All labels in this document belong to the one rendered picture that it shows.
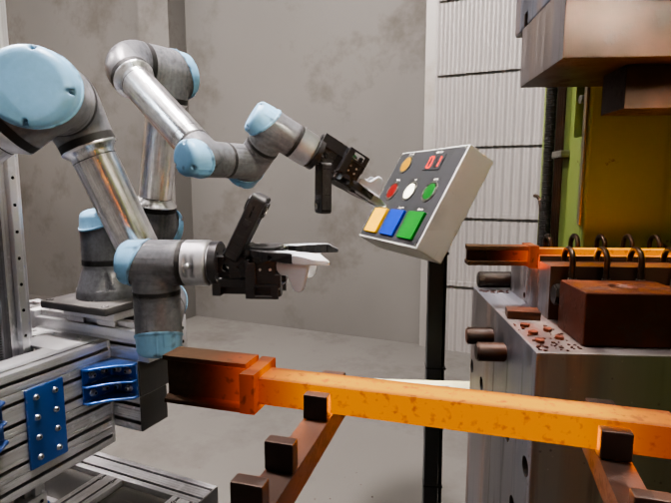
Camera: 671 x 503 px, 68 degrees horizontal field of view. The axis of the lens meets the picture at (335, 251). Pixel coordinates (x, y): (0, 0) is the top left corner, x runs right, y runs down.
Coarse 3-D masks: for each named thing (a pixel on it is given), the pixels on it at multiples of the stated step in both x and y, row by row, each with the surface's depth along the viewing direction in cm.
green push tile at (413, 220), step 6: (408, 216) 124; (414, 216) 121; (420, 216) 119; (408, 222) 122; (414, 222) 120; (420, 222) 118; (402, 228) 124; (408, 228) 121; (414, 228) 118; (402, 234) 122; (408, 234) 120; (414, 234) 118; (408, 240) 119
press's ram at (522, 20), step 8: (520, 0) 86; (528, 0) 81; (536, 0) 77; (544, 0) 74; (520, 8) 86; (528, 8) 81; (536, 8) 77; (520, 16) 86; (528, 16) 81; (520, 24) 86; (520, 32) 86
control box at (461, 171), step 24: (408, 168) 139; (432, 168) 126; (456, 168) 117; (480, 168) 119; (384, 192) 145; (456, 192) 117; (432, 216) 116; (456, 216) 118; (384, 240) 131; (432, 240) 116
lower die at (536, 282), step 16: (544, 256) 74; (560, 256) 74; (576, 256) 74; (592, 256) 74; (624, 256) 74; (656, 256) 73; (512, 272) 89; (528, 272) 80; (544, 272) 72; (560, 272) 70; (576, 272) 70; (592, 272) 69; (624, 272) 69; (656, 272) 69; (512, 288) 89; (528, 288) 80; (544, 288) 72; (544, 304) 72
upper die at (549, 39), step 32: (576, 0) 65; (608, 0) 65; (640, 0) 65; (544, 32) 73; (576, 32) 66; (608, 32) 65; (640, 32) 65; (544, 64) 73; (576, 64) 69; (608, 64) 69
